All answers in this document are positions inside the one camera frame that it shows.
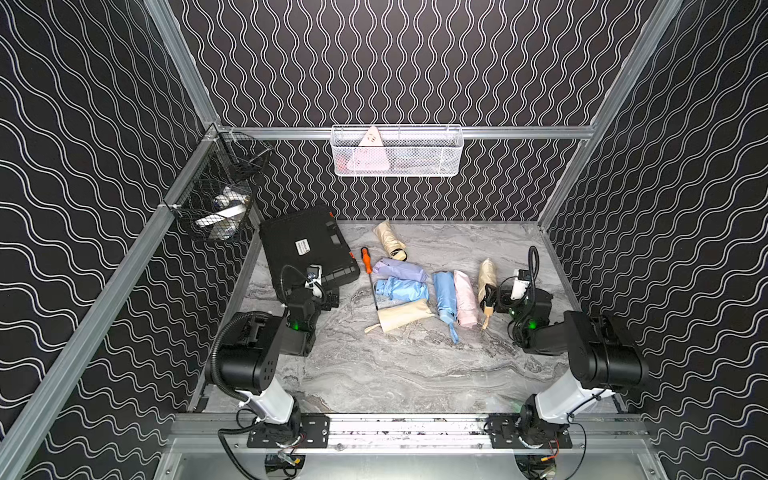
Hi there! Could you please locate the light blue crumpled sleeve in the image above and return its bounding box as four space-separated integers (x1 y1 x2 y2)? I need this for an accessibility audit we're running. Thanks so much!
374 277 429 302

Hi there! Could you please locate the cream sleeved umbrella front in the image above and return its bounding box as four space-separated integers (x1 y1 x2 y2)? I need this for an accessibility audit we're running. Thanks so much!
364 299 433 334

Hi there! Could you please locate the lavender umbrella sleeve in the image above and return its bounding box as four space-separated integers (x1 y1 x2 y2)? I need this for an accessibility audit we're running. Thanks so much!
373 258 427 283

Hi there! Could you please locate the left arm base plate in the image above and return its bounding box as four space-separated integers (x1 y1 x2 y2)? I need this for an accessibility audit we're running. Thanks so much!
246 413 331 449

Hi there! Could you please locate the black tool case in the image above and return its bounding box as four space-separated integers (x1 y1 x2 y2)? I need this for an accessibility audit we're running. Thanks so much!
259 204 360 301

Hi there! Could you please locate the pink sleeved umbrella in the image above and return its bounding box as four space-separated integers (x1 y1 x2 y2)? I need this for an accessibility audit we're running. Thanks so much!
453 270 478 328

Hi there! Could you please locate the black wire basket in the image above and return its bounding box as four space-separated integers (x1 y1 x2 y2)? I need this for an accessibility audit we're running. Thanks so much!
170 132 275 244

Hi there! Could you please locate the white roll in basket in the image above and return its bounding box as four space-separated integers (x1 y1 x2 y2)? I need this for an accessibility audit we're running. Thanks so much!
195 187 251 241

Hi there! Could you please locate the white wire basket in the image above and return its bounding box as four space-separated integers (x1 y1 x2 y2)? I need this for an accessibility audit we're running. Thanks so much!
330 124 465 177

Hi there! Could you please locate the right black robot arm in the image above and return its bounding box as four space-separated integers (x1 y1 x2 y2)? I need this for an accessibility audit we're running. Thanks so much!
496 271 649 430

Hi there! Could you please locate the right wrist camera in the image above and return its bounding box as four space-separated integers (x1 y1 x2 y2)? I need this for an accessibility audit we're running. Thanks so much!
509 269 531 301

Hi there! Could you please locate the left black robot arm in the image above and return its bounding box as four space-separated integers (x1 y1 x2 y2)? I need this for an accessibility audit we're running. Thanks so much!
205 287 339 431

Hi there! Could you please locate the beige umbrella with wooden handle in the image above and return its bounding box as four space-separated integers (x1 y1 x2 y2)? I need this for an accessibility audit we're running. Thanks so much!
477 258 498 330

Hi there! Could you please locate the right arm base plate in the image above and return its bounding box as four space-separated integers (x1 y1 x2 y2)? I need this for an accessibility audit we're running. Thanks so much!
482 413 573 450

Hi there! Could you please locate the light blue umbrella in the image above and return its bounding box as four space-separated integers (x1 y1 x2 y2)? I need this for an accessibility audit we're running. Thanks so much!
432 271 459 344

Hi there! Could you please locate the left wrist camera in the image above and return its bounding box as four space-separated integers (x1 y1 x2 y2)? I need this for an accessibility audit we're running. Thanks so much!
305 264 325 298

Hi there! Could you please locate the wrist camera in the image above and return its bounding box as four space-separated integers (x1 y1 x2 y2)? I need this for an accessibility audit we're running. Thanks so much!
305 264 325 298
509 269 531 301

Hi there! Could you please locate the orange handled screwdriver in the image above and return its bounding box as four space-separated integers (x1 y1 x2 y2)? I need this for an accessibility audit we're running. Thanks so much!
361 247 379 311

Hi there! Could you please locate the aluminium front rail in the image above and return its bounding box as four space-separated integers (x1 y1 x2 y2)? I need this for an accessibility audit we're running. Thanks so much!
170 411 649 455

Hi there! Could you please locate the pink triangle card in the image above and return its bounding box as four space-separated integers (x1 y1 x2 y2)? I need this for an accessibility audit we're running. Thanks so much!
346 126 391 176

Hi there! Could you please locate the beige umbrella at back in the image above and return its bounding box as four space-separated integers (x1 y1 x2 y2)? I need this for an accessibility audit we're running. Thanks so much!
373 220 408 261

